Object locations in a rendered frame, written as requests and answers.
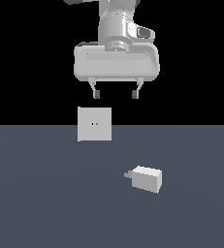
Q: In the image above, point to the white charger block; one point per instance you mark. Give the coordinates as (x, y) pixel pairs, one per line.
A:
(146, 179)

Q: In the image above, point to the white square wall socket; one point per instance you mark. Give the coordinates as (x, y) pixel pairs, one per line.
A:
(94, 124)

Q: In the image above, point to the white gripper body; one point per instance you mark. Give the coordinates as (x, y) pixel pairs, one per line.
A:
(116, 64)

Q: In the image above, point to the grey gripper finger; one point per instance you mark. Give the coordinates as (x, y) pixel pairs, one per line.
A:
(137, 88)
(94, 88)

